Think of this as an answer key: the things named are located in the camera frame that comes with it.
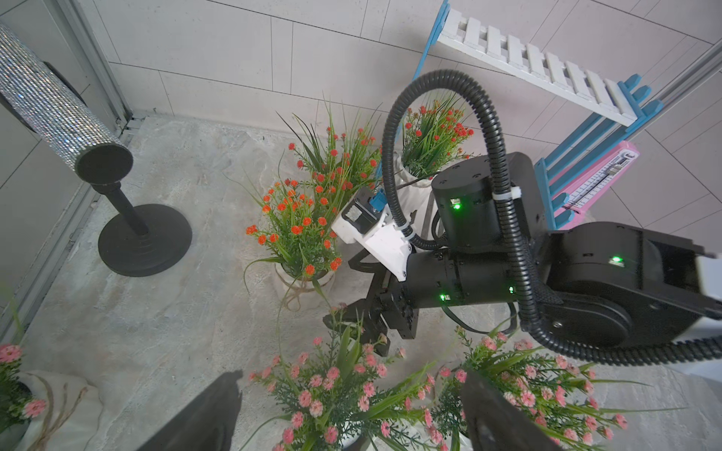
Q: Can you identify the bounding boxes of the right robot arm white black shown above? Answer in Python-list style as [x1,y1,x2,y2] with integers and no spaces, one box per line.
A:
[333,70,721,366]

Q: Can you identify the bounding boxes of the red flower pot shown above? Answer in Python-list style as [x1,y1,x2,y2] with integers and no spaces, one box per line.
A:
[241,180,343,312]
[284,107,381,221]
[391,92,478,227]

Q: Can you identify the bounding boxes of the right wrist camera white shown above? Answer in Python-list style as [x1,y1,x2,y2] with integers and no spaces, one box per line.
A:
[331,187,412,282]

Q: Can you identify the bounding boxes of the pink metronome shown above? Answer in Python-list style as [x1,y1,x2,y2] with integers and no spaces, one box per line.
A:
[553,141,640,230]

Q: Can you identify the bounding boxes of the pink flower pot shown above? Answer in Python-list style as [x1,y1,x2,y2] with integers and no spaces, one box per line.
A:
[0,281,105,451]
[249,308,447,450]
[431,315,686,451]

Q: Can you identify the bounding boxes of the glitter tube on black stand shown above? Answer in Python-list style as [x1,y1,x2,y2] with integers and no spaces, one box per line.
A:
[1,26,193,277]

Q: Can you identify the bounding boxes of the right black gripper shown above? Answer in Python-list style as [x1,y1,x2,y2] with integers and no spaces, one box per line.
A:
[323,249,451,344]

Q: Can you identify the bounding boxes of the blue white two-tier rack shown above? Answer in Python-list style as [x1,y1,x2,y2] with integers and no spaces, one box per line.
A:
[374,0,666,229]

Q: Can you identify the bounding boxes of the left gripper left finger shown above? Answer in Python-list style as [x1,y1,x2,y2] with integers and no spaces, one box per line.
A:
[139,370,243,451]

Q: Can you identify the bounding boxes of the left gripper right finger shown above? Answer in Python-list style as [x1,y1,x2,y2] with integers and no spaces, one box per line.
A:
[460,371,561,451]

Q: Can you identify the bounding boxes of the red flower pot back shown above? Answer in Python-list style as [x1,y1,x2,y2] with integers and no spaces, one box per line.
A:
[284,107,381,221]

